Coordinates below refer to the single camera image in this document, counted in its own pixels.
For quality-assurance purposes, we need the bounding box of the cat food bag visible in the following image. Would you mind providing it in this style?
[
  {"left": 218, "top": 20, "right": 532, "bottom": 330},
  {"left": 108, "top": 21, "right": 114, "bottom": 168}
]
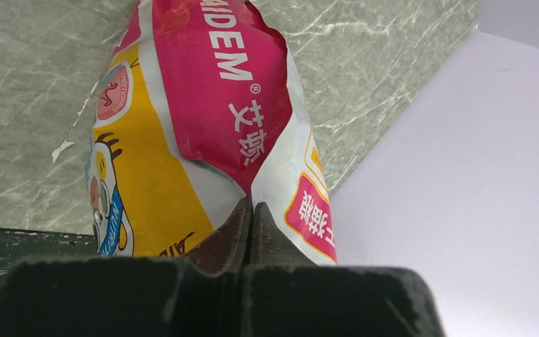
[{"left": 86, "top": 1, "right": 337, "bottom": 265}]

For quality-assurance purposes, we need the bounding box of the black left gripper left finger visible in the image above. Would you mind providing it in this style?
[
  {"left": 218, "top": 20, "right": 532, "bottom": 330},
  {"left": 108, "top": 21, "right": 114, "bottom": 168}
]
[{"left": 0, "top": 198, "right": 253, "bottom": 336}]

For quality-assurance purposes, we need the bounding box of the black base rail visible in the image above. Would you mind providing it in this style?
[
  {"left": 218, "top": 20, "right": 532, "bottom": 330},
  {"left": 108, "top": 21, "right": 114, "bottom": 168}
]
[{"left": 0, "top": 227, "right": 98, "bottom": 286}]

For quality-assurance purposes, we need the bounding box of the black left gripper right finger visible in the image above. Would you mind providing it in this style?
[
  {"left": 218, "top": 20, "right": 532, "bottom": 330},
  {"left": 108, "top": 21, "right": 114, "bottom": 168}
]
[{"left": 244, "top": 202, "right": 445, "bottom": 336}]

